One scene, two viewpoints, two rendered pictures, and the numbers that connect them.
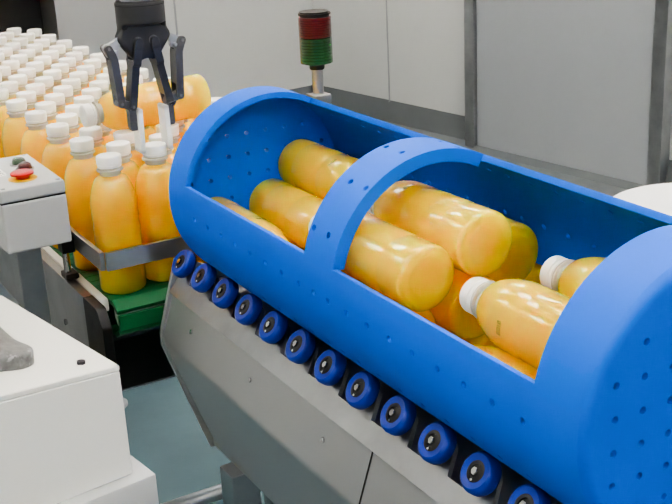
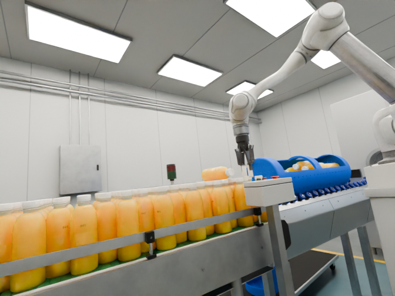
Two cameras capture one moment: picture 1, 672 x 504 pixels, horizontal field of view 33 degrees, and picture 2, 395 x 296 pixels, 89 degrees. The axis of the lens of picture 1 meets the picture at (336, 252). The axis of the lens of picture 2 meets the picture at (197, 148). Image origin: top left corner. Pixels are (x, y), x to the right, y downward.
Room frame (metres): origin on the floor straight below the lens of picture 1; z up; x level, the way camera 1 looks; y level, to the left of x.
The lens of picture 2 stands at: (2.04, 1.39, 1.13)
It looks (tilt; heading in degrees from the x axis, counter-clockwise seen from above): 9 degrees up; 268
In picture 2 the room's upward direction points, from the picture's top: 6 degrees counter-clockwise
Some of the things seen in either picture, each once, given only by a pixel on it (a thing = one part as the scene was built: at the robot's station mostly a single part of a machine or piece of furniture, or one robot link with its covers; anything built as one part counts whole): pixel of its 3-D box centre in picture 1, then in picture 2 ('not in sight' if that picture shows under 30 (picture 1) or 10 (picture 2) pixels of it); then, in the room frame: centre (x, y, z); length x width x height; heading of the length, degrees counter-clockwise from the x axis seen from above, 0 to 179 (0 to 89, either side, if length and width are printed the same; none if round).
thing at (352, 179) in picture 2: not in sight; (355, 177); (0.53, -0.51, 1.00); 0.10 x 0.04 x 0.15; 119
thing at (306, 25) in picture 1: (314, 26); (171, 168); (2.20, 0.02, 1.23); 0.06 x 0.06 x 0.04
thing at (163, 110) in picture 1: (165, 125); (244, 171); (1.76, 0.26, 1.15); 0.03 x 0.01 x 0.07; 29
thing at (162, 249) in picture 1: (222, 235); not in sight; (1.76, 0.18, 0.96); 0.40 x 0.01 x 0.03; 119
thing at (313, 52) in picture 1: (316, 49); (171, 175); (2.20, 0.02, 1.18); 0.06 x 0.06 x 0.05
